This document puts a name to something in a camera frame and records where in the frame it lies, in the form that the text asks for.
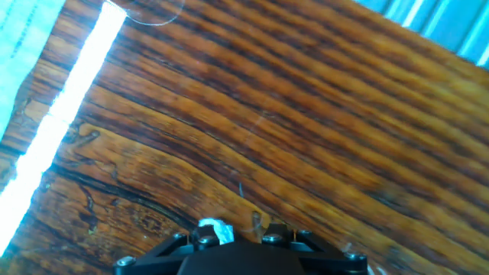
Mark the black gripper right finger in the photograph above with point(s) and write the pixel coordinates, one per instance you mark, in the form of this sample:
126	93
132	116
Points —
324	256

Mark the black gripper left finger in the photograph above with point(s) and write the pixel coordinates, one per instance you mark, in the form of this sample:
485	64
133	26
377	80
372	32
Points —
164	252

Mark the white paper ball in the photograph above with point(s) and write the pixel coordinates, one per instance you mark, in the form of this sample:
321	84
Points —
223	231

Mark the printed paper sheet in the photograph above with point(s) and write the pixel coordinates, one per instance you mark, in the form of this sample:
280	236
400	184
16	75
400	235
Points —
19	46

